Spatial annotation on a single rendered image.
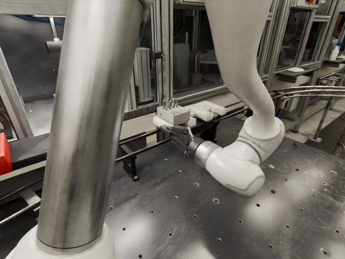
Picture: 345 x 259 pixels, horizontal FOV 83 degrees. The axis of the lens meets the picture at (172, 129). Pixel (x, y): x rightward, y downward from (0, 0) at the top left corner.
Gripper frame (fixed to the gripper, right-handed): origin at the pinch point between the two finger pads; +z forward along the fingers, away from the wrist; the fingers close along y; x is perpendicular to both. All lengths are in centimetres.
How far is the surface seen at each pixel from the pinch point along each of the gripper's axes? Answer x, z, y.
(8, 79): 45, 21, 24
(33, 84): 38, 64, 12
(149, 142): -59, 119, -88
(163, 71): -12.9, 20.5, 19.0
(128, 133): -49, 154, -87
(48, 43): 29, 39, 32
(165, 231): 19.9, -25.2, -19.8
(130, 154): 17.0, 1.1, -6.0
